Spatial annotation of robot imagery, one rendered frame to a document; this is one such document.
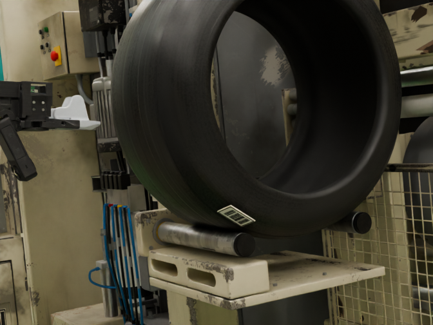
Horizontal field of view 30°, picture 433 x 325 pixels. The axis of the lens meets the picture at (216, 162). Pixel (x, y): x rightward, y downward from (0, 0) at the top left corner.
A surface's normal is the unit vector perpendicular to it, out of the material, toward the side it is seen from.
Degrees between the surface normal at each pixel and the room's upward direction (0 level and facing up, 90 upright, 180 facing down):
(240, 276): 90
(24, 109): 90
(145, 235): 90
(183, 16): 66
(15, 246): 90
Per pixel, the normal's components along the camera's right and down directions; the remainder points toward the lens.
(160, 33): -0.67, -0.29
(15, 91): 0.49, 0.00
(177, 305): -0.87, 0.11
